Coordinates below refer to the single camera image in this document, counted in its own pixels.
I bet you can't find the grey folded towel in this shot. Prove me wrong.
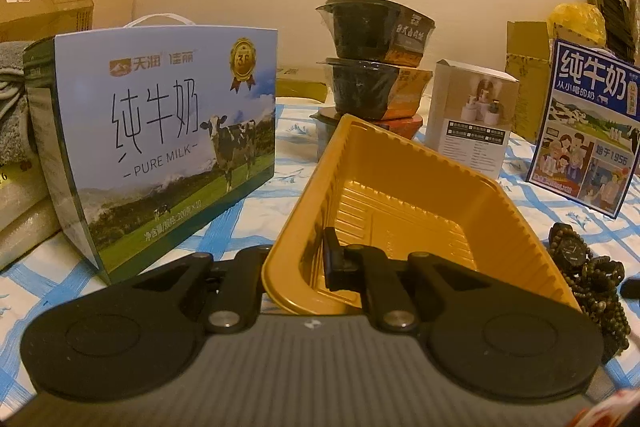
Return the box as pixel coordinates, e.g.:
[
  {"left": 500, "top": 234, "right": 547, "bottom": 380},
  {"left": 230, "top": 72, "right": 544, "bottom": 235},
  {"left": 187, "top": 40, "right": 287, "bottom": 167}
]
[{"left": 0, "top": 41, "right": 36, "bottom": 166}]

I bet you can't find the small cardboard box back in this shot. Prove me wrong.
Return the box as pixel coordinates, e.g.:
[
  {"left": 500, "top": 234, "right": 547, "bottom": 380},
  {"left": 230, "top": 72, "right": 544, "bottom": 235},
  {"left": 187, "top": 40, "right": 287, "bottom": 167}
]
[{"left": 276, "top": 66, "right": 329, "bottom": 103}]

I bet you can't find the dark bead necklace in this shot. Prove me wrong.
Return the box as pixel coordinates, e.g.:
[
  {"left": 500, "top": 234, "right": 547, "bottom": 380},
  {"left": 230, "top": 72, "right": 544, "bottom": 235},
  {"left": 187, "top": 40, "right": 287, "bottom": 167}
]
[{"left": 546, "top": 225, "right": 633, "bottom": 365}]

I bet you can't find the large pure milk carton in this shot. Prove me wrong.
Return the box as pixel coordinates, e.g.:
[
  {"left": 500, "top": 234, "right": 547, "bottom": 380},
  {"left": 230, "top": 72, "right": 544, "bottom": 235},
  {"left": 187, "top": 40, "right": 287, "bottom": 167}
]
[{"left": 23, "top": 15, "right": 278, "bottom": 283}]

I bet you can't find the blue checked table cloth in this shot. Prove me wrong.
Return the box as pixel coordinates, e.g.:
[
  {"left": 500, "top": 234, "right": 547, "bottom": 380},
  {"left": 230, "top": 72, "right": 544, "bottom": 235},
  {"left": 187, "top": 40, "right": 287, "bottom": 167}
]
[{"left": 1, "top": 104, "right": 639, "bottom": 417}]

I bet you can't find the brown cardboard box right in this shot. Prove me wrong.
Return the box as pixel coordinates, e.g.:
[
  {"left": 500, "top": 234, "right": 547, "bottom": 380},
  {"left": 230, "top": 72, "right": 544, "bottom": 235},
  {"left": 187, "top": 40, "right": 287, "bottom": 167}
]
[{"left": 504, "top": 22, "right": 551, "bottom": 144}]

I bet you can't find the lower rice bag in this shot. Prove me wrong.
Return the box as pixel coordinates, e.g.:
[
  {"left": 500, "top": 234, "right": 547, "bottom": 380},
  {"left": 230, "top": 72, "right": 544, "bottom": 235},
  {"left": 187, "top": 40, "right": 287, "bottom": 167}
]
[{"left": 0, "top": 197, "right": 61, "bottom": 268}]

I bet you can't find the brown cardboard box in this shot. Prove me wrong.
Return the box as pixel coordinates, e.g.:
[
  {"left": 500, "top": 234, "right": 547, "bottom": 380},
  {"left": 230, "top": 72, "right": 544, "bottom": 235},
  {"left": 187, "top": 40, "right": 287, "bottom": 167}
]
[
  {"left": 504, "top": 22, "right": 551, "bottom": 144},
  {"left": 0, "top": 0, "right": 94, "bottom": 42}
]

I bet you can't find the orange plastic tray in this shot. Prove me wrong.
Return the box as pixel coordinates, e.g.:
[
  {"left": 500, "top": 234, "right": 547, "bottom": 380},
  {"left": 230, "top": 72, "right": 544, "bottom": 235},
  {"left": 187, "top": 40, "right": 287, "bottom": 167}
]
[{"left": 262, "top": 116, "right": 577, "bottom": 315}]

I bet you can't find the blue cartoon milk carton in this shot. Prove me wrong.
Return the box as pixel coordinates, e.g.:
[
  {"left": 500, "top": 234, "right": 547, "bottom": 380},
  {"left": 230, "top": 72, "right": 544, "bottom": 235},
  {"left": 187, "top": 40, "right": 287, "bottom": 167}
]
[{"left": 527, "top": 39, "right": 639, "bottom": 218}]

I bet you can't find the brown cardboard box left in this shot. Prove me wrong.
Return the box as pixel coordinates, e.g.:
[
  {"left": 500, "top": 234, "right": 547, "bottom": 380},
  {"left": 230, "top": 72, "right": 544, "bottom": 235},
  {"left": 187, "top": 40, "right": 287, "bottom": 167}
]
[{"left": 0, "top": 0, "right": 94, "bottom": 42}]

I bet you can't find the yellow plastic bag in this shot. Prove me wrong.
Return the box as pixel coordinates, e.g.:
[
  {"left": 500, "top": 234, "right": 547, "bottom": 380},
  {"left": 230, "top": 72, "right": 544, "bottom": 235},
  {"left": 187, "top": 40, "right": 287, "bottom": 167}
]
[{"left": 547, "top": 2, "right": 606, "bottom": 48}]

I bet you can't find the black wrist watch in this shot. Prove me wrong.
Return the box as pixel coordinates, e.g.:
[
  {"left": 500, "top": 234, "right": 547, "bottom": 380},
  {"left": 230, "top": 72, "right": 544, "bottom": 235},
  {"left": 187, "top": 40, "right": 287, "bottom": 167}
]
[{"left": 549, "top": 222, "right": 625, "bottom": 294}]

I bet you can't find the white rice bag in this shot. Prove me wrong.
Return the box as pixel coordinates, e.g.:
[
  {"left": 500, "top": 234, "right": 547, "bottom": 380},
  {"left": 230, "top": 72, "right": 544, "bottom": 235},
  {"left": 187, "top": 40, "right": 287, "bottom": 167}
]
[{"left": 0, "top": 159, "right": 49, "bottom": 230}]

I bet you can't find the white product box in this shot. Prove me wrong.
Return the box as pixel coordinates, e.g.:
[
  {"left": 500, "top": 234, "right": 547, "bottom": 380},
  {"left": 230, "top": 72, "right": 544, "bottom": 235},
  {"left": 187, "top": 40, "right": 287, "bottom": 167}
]
[{"left": 424, "top": 60, "right": 520, "bottom": 179}]

